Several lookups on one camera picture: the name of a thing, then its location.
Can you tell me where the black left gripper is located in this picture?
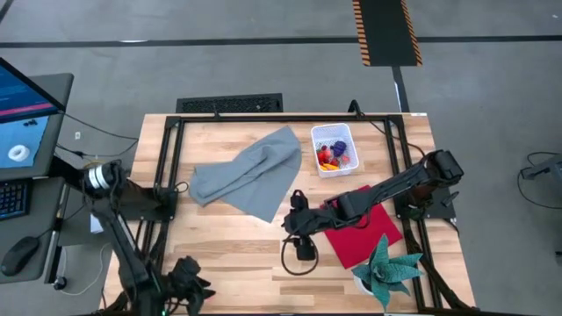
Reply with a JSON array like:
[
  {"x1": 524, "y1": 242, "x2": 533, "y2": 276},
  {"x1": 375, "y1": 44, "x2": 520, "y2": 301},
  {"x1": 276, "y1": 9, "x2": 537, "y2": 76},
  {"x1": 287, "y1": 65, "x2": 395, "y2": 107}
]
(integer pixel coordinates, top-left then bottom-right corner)
[{"x1": 164, "y1": 255, "x2": 217, "y2": 316}]

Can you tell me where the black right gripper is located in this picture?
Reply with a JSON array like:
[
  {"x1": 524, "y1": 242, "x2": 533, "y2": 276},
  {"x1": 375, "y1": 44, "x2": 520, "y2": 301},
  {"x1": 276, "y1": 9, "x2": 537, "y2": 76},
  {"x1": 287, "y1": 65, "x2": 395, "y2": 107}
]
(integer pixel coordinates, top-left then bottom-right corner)
[{"x1": 280, "y1": 189, "x2": 326, "y2": 263}]

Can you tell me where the red cloth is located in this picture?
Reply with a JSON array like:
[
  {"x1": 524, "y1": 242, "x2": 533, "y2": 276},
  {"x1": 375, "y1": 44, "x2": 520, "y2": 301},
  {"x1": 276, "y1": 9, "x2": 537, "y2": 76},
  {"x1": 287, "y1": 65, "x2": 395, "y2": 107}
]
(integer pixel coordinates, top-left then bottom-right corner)
[{"x1": 323, "y1": 184, "x2": 404, "y2": 270}]

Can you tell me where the grey cloth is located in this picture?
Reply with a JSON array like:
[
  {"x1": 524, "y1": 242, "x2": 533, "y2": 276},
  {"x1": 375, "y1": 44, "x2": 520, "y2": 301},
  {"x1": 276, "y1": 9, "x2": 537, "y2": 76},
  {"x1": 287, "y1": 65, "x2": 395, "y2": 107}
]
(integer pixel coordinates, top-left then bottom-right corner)
[{"x1": 187, "y1": 126, "x2": 303, "y2": 224}]

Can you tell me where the white plant pot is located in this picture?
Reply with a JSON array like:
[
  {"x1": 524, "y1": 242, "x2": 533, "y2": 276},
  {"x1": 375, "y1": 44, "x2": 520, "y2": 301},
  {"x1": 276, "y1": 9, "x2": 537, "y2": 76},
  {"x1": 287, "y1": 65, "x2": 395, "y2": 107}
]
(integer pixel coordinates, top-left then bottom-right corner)
[{"x1": 353, "y1": 275, "x2": 374, "y2": 296}]

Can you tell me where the teal artificial succulent plant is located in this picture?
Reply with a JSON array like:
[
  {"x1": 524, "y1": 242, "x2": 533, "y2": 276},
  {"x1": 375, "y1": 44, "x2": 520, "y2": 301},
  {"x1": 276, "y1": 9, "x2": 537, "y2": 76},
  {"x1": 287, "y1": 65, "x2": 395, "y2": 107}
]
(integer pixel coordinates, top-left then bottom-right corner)
[{"x1": 350, "y1": 233, "x2": 425, "y2": 312}]

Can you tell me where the white perforated plastic basket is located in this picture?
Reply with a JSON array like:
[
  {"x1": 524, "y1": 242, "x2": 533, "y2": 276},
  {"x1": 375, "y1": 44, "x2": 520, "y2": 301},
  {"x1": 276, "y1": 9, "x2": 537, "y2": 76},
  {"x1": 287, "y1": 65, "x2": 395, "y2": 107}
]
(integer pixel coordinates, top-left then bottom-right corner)
[{"x1": 310, "y1": 122, "x2": 360, "y2": 179}]

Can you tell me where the black floor vent grille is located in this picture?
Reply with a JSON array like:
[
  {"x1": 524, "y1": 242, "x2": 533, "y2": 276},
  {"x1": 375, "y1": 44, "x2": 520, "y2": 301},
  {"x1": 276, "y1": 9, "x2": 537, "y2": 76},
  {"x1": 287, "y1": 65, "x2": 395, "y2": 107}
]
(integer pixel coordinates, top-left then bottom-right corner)
[{"x1": 175, "y1": 92, "x2": 285, "y2": 114}]

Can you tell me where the grey side desk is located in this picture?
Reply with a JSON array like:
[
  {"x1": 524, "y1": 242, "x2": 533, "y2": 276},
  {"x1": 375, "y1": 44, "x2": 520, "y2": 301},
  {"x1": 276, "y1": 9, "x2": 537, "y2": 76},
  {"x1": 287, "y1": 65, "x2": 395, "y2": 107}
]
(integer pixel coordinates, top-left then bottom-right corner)
[{"x1": 0, "y1": 175, "x2": 67, "y2": 284}]

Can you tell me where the black computer mouse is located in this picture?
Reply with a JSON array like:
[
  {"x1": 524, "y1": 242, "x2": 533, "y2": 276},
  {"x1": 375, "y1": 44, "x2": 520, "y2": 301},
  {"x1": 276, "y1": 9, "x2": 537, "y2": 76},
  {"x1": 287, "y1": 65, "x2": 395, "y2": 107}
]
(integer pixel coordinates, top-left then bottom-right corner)
[{"x1": 0, "y1": 235, "x2": 40, "y2": 277}]

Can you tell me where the black desk support bar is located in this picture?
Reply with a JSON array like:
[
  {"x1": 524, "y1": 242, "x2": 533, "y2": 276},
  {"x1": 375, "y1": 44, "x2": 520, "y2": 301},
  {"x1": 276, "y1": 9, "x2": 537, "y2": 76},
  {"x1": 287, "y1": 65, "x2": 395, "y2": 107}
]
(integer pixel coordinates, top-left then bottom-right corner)
[{"x1": 47, "y1": 154, "x2": 89, "y2": 185}]

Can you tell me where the black mat with orange stripes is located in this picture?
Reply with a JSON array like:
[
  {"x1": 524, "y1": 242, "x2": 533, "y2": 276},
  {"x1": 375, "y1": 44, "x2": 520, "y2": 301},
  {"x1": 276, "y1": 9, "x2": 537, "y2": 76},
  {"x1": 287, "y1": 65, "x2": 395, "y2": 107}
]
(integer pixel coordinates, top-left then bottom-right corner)
[{"x1": 352, "y1": 0, "x2": 423, "y2": 68}]

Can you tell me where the black keyboard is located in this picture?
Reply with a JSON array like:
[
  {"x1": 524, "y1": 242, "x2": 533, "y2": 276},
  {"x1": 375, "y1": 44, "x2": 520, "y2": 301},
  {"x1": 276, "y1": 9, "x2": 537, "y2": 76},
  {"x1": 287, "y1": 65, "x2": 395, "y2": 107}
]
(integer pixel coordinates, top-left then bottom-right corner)
[{"x1": 0, "y1": 178, "x2": 32, "y2": 220}]

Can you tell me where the grey screen with light-blue picture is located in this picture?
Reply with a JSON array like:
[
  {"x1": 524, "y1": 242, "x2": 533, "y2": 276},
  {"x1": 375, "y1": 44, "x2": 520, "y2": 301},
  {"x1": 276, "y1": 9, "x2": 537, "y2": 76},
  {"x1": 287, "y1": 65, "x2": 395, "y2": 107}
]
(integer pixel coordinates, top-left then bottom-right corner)
[{"x1": 0, "y1": 73, "x2": 75, "y2": 181}]

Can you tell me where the monitor with dark blue screen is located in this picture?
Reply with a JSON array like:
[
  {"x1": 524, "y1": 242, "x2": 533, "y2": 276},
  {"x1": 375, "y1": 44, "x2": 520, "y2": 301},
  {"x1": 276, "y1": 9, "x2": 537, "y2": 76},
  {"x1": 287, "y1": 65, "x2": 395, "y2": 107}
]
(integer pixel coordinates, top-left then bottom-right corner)
[{"x1": 0, "y1": 56, "x2": 68, "y2": 125}]

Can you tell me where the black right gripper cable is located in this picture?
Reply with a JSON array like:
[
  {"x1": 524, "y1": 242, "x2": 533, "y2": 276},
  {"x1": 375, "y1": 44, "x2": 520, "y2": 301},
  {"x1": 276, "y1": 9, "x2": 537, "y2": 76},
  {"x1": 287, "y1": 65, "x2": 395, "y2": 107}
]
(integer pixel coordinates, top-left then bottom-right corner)
[{"x1": 279, "y1": 234, "x2": 318, "y2": 277}]

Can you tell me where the white cable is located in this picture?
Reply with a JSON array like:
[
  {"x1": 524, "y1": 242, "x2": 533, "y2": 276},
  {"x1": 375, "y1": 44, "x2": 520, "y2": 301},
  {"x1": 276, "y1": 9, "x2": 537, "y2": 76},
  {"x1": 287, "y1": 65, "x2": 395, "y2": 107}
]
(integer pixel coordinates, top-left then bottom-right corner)
[{"x1": 59, "y1": 240, "x2": 115, "y2": 296}]

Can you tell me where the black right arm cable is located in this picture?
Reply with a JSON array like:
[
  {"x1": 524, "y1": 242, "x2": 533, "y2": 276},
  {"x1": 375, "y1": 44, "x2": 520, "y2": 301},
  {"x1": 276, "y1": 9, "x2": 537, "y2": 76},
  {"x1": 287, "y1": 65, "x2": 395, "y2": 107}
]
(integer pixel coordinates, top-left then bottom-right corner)
[{"x1": 349, "y1": 99, "x2": 427, "y2": 157}]

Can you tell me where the black floor cable cover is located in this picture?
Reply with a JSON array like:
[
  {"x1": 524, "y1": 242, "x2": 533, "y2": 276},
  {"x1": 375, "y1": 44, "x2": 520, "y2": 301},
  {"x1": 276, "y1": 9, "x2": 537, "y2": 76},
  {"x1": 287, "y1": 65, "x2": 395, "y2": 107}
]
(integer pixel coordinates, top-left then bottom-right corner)
[{"x1": 391, "y1": 65, "x2": 411, "y2": 113}]

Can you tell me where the black monitor cable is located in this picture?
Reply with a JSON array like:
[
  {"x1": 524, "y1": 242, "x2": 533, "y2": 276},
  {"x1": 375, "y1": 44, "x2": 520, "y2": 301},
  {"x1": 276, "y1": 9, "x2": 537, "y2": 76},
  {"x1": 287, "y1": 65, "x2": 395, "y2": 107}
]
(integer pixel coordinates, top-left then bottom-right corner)
[{"x1": 61, "y1": 110, "x2": 140, "y2": 142}]

